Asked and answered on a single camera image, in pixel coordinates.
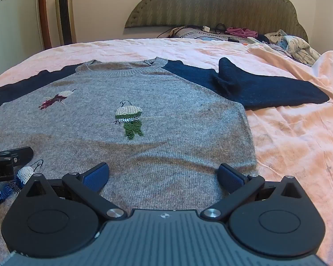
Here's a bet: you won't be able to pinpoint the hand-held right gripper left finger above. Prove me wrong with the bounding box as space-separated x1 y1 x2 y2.
22 162 128 223

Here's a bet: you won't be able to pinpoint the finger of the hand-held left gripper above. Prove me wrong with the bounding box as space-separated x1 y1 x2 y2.
0 146 35 168

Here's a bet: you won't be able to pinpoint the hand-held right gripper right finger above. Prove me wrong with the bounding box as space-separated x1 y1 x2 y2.
200 163 306 222

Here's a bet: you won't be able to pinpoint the grey sweater with navy sleeves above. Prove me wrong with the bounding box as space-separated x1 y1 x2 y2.
0 57 330 266

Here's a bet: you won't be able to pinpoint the pile of light clothes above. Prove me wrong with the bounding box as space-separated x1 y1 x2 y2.
262 29 321 65

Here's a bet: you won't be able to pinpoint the pink bed sheet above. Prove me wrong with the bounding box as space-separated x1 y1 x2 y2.
0 38 333 264

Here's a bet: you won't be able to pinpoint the gold tower heater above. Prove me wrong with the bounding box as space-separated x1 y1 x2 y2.
55 0 77 45

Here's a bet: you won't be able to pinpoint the magenta cloth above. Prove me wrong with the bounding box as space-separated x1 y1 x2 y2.
226 27 258 39

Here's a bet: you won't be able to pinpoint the striped pillow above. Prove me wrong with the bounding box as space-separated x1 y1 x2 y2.
169 26 240 41

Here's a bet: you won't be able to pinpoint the green padded headboard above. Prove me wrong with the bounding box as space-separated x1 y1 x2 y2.
124 0 308 43

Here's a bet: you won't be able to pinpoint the wooden frame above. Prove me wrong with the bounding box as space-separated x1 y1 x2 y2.
37 0 53 49

